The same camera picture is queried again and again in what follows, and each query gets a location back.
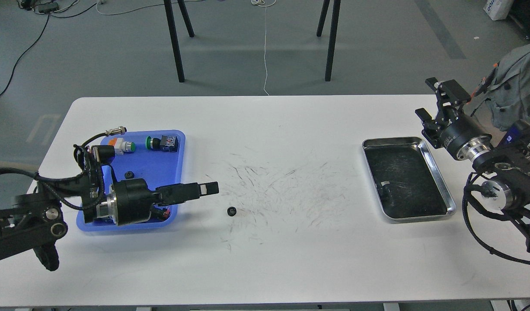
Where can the right black stand legs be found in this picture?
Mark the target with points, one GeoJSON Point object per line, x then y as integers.
{"type": "Point", "coordinates": [336, 8]}

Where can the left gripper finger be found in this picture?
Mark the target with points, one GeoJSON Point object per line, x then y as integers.
{"type": "Point", "coordinates": [158, 213]}
{"type": "Point", "coordinates": [179, 193]}

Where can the black stand legs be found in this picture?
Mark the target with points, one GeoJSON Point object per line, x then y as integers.
{"type": "Point", "coordinates": [171, 24]}
{"type": "Point", "coordinates": [336, 8]}

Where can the blue plastic tray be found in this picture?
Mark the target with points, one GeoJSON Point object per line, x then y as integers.
{"type": "Point", "coordinates": [156, 167]}

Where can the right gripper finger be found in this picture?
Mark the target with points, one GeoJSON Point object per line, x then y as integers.
{"type": "Point", "coordinates": [451, 98]}
{"type": "Point", "coordinates": [431, 130]}

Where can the orange push button switch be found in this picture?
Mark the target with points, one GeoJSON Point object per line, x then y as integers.
{"type": "Point", "coordinates": [121, 146]}

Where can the green push button switch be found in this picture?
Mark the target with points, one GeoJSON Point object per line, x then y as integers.
{"type": "Point", "coordinates": [164, 143]}

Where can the black power strip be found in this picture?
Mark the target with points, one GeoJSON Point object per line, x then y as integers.
{"type": "Point", "coordinates": [46, 8]}

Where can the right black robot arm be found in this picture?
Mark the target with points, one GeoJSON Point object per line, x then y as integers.
{"type": "Point", "coordinates": [499, 186]}

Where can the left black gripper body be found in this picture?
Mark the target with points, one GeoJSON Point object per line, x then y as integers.
{"type": "Point", "coordinates": [133, 201]}

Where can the black switch block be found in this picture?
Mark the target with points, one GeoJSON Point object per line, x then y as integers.
{"type": "Point", "coordinates": [168, 215]}

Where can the metal tray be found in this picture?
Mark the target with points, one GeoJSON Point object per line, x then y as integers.
{"type": "Point", "coordinates": [407, 180]}

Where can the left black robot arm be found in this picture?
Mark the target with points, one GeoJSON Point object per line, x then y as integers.
{"type": "Point", "coordinates": [35, 221]}

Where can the left black stand legs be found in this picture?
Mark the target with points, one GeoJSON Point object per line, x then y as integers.
{"type": "Point", "coordinates": [171, 24]}

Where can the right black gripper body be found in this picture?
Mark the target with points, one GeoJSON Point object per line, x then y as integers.
{"type": "Point", "coordinates": [465, 138]}

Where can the grey backpack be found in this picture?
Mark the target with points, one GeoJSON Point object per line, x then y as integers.
{"type": "Point", "coordinates": [505, 90]}

